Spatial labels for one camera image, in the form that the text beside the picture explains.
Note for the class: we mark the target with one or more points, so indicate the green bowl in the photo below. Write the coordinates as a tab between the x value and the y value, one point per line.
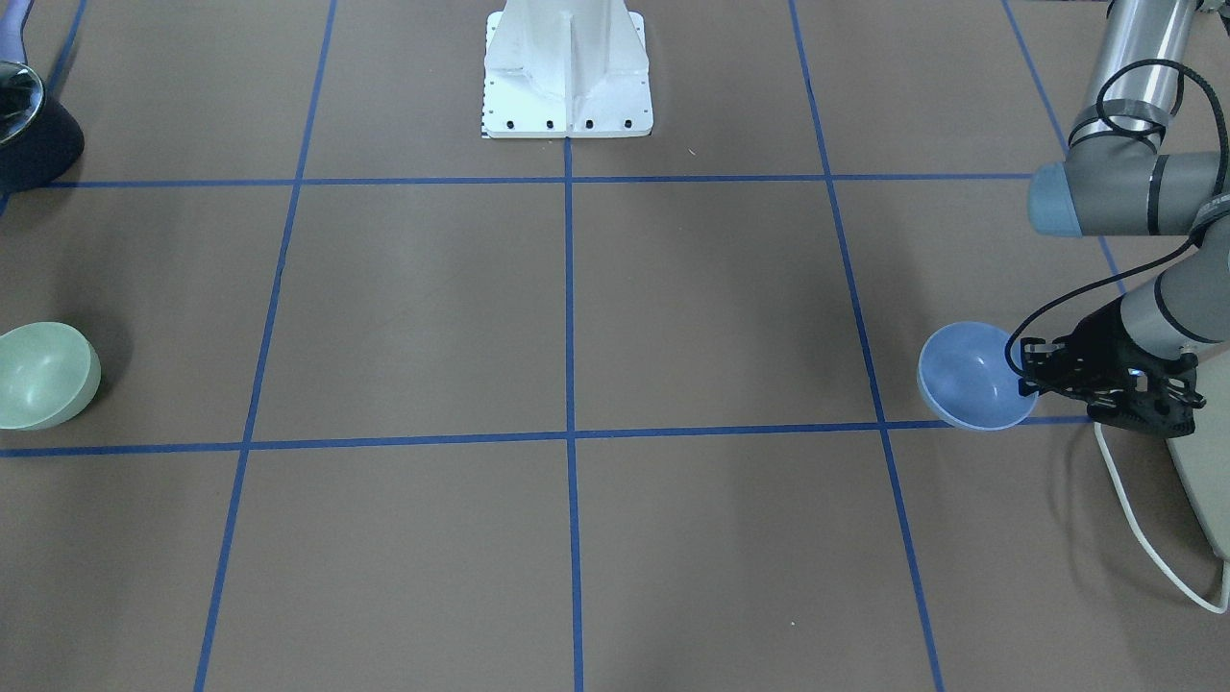
50	372

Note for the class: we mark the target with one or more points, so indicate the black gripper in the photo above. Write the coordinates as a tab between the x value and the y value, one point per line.
1093	348

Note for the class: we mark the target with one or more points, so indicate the dark blue saucepan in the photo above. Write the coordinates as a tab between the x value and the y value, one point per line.
40	138

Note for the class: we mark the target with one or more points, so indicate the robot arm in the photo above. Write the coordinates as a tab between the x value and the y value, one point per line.
1147	156

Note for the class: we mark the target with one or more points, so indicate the blue bowl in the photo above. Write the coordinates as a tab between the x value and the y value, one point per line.
964	378

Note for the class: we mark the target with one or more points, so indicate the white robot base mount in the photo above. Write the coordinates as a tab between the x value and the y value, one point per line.
566	69

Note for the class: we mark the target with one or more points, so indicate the silver two-slot toaster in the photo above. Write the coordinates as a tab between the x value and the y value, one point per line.
1202	458

